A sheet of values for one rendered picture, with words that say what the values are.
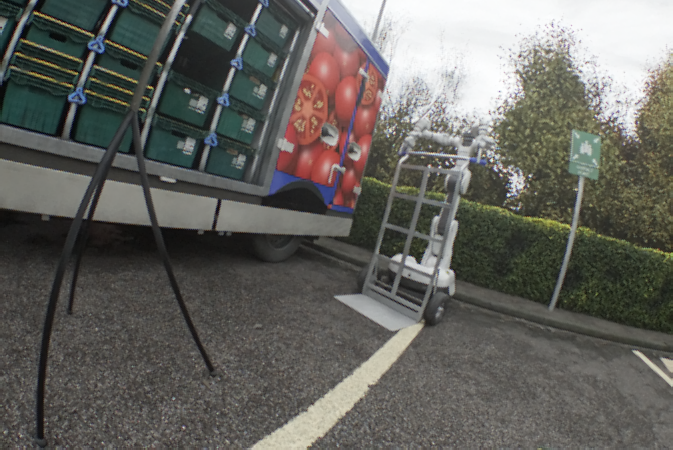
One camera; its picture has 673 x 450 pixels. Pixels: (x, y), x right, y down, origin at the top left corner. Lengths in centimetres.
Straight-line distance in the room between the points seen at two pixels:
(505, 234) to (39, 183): 412
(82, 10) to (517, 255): 433
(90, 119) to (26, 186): 48
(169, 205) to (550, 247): 378
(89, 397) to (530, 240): 391
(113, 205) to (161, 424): 107
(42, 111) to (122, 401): 129
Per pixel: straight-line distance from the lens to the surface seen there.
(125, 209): 161
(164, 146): 181
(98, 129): 168
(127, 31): 177
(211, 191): 185
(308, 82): 236
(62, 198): 153
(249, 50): 218
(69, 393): 100
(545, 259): 376
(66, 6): 176
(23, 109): 166
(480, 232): 374
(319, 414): 105
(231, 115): 205
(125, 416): 94
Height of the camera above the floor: 71
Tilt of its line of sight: level
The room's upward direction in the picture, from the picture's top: 15 degrees clockwise
